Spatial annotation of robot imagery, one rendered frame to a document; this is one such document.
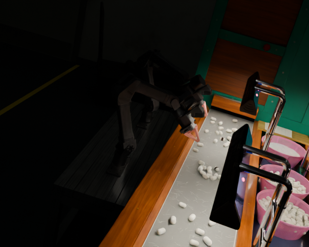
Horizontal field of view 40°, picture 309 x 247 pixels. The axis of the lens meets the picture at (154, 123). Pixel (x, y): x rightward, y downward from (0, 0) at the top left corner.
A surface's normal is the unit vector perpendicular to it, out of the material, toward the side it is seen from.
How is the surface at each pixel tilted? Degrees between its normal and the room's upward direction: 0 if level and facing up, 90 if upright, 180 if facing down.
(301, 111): 90
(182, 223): 0
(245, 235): 0
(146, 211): 0
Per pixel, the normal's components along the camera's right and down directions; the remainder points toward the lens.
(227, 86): -0.26, 0.32
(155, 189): 0.23, -0.90
